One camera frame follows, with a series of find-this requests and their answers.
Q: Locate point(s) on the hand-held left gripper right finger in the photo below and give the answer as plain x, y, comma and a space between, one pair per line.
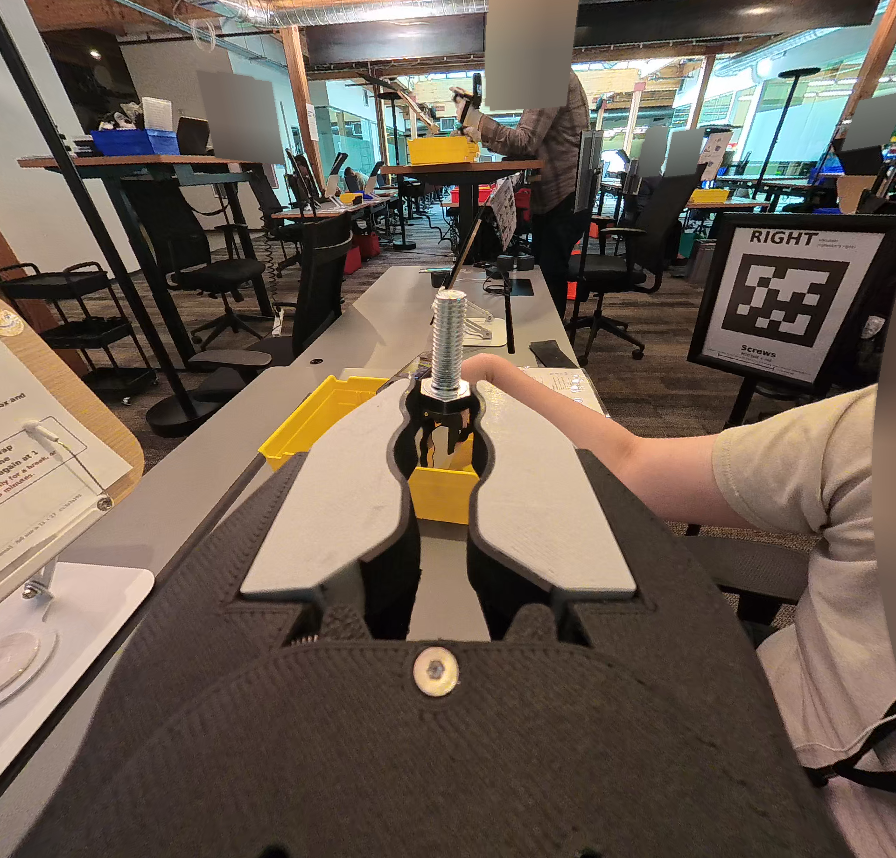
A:
553, 515

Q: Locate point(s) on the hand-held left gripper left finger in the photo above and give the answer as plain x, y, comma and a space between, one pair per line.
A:
329, 508

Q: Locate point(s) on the yellow plastic bin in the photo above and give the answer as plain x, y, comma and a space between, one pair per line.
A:
441, 151
322, 417

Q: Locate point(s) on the silver hex bolt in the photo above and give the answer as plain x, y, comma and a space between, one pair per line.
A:
446, 340

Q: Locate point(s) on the person's right forearm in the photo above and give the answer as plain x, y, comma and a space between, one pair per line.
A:
616, 466

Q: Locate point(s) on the white board stand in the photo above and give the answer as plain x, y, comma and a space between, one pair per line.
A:
490, 333

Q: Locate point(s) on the laminated paper sheet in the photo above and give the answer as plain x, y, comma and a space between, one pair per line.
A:
567, 385

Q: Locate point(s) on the black flat pad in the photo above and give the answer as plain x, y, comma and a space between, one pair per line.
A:
554, 354

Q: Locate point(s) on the black rod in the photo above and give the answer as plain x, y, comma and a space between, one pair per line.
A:
509, 319

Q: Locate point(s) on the black square pad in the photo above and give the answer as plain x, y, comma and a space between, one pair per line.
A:
518, 288

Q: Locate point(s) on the black pole stand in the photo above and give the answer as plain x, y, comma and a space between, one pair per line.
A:
175, 417

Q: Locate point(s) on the black office chair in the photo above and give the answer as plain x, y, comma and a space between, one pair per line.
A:
749, 564
658, 221
210, 270
322, 277

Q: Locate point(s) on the dark display board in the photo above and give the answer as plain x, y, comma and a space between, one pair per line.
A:
502, 214

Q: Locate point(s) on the black sign stand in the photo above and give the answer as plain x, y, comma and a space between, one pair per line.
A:
745, 403

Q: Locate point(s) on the round wooden table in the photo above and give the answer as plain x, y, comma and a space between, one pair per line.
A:
105, 420

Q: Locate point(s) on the wooden standing desk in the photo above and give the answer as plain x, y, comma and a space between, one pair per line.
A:
140, 162
462, 166

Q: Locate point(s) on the grey waste bin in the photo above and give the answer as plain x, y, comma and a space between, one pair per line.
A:
700, 263

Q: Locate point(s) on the printed instruction sheet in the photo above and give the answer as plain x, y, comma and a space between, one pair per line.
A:
42, 452

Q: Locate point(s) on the black utility cart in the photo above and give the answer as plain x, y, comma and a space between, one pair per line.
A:
91, 329

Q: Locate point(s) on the framed marker sign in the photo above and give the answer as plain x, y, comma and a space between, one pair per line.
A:
784, 291

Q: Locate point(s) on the blue plastic bin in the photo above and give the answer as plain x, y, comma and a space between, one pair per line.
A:
133, 144

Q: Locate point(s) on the black floor lamp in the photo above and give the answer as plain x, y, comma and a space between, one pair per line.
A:
798, 72

